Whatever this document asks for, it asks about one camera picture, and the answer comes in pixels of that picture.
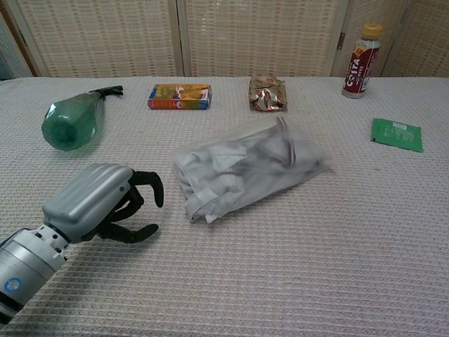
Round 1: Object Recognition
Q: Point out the white garment with striped trim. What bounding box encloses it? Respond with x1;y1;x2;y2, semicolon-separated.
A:
173;119;322;224

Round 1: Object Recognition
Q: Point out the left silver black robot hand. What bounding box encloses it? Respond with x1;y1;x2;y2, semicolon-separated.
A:
41;163;165;245

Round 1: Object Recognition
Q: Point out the woven folding screen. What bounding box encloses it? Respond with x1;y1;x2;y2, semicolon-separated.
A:
0;0;449;80

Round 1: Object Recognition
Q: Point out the pale woven tablecloth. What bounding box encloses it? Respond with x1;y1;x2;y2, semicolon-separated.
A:
0;76;449;337

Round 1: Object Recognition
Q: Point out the green flat sachet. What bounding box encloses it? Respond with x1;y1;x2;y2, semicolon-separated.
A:
370;117;424;153

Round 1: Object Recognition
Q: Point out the transparent plastic bag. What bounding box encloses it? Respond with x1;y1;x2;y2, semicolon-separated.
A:
170;116;334;224

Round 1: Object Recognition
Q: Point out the crumpled foil snack packet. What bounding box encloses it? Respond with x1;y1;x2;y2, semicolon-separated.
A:
248;74;289;113

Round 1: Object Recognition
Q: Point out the green plastic spray bottle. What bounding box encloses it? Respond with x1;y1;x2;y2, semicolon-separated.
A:
41;86;125;152

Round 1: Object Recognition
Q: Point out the colourful cardboard box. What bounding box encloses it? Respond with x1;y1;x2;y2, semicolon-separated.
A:
147;83;213;111

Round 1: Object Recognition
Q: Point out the red coffee bottle yellow cap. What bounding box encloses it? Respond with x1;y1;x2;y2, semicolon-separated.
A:
342;23;383;100

